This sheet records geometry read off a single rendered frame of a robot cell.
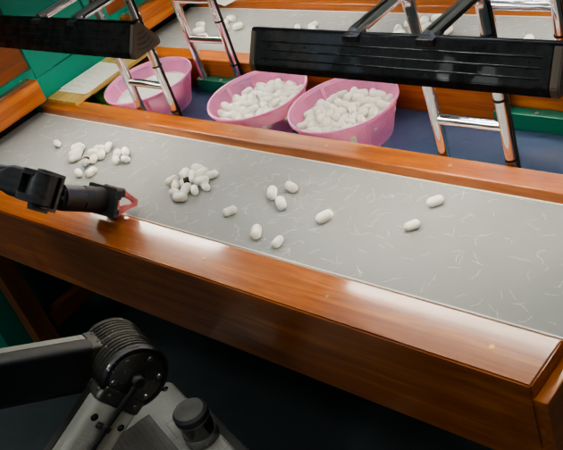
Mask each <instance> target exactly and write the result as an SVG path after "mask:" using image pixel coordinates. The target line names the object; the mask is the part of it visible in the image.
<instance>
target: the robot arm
mask: <svg viewBox="0 0 563 450"><path fill-rule="evenodd" d="M65 179H66V176H64V175H61V174H58V173H55V172H52V171H48V170H46V169H41V168H38V170H33V169H30V168H27V167H21V166H19V165H15V164H14V165H6V164H0V190H1V191H3V192H4V193H5V194H7V195H8V196H13V197H14V198H17V199H20V200H22V201H25V202H27V209H30V210H33V211H36V212H40V213H45V214H47V212H51V213H55V211H56V210H58V211H66V212H84V213H96V214H99V215H103V216H105V217H109V218H112V219H117V218H118V216H120V215H121V214H123V213H125V212H126V211H128V210H129V209H131V208H133V207H135V206H137V205H138V199H137V198H136V197H134V196H132V195H131V194H129V193H128V192H127V191H126V190H125V188H123V187H118V186H114V185H110V184H104V185H102V184H98V183H96V182H90V183H89V186H82V185H71V184H64V182H65ZM122 197H125V198H127V199H129V200H130V203H128V204H123V205H119V204H120V200H121V199H122Z"/></svg>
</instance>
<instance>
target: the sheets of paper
mask: <svg viewBox="0 0 563 450"><path fill-rule="evenodd" d="M118 70H119V68H118V66H117V64H115V63H109V62H99V63H97V64H95V65H94V66H93V67H91V68H90V69H88V70H87V71H85V72H83V73H82V74H80V75H79V76H78V77H77V78H75V79H73V80H72V81H70V82H69V83H67V84H66V85H64V86H63V87H61V89H60V90H59V91H63V92H71V93H78V94H85V95H86V94H87V93H89V92H90V91H91V90H93V89H94V88H96V87H97V86H98V85H100V84H101V83H102V82H104V81H105V80H106V79H108V78H109V77H111V76H112V75H113V74H115V73H116V72H117V71H118Z"/></svg>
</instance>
